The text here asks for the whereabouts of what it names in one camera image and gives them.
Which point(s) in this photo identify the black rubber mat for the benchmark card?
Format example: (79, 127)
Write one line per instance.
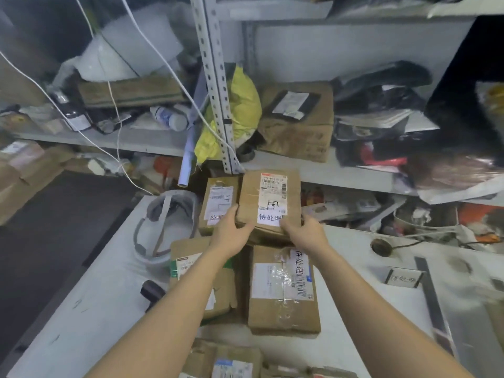
(47, 251)

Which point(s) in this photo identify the person's left hand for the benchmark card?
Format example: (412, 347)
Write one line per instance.
(230, 236)

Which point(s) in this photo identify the black tape roll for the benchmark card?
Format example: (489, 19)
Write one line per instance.
(246, 154)

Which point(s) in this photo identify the brown parcel in clear wrap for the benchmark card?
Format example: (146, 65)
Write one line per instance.
(453, 173)

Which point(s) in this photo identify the small orange container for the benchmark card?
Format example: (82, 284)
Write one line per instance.
(163, 164)

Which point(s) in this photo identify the white crumpled wrapper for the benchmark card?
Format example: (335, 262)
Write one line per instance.
(110, 167)

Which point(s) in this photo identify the grey metal shelf rack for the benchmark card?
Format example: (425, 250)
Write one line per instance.
(315, 173)

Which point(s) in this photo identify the rolled pale paper poster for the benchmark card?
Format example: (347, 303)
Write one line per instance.
(188, 161)

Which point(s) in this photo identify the transparent plastic divider black base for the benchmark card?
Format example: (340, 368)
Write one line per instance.
(433, 307)

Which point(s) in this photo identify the colourful printed paper box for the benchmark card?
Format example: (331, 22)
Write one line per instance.
(338, 208)

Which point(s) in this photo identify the crumpled brown paper sack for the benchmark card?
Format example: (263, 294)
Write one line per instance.
(19, 82)

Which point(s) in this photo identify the orange box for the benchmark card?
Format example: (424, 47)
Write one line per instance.
(472, 214)

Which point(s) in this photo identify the crumpled cardboard box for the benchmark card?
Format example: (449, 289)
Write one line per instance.
(299, 141)

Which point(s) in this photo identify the person's right hand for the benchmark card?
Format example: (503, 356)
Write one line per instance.
(309, 238)

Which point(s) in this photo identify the person's right forearm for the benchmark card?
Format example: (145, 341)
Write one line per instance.
(374, 322)

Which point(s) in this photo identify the white foam sheet bundle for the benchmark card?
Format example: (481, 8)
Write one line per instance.
(126, 51)

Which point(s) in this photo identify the blurred grey storage rack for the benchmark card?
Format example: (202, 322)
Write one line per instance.
(118, 139)

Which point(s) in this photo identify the pink plastic packet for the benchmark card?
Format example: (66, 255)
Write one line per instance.
(390, 161)

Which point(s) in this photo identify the brown parcel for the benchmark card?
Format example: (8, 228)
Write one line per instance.
(453, 173)
(497, 318)

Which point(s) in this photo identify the flat green-printed cardboard box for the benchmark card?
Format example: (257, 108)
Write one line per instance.
(130, 92)

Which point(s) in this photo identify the white plastic basket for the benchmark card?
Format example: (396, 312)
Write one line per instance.
(417, 222)

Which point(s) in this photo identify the grey and black mailer bag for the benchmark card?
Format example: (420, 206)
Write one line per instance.
(374, 118)

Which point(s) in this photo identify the cardboard parcel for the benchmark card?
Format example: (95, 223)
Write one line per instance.
(248, 200)
(185, 248)
(220, 181)

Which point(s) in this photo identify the black handheld device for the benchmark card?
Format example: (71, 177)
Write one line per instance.
(151, 291)

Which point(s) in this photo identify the pile of brown parcels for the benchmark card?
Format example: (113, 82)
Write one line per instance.
(204, 362)

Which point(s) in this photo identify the yellow plastic bag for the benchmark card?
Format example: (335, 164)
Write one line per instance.
(244, 102)

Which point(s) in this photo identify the black glossy packet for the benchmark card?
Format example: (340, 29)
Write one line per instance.
(106, 125)

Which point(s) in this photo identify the person's left forearm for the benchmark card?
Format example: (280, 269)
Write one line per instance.
(165, 322)

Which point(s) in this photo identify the black fluffy plastic bag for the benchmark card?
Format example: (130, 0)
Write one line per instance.
(393, 76)

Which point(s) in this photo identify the white gridded plastic bag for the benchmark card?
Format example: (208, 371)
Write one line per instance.
(453, 194)

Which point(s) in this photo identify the row of big cardboard cartons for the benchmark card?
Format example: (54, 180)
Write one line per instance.
(19, 185)

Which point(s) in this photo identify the white mailer bag yellow patch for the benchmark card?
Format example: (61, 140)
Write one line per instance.
(492, 102)

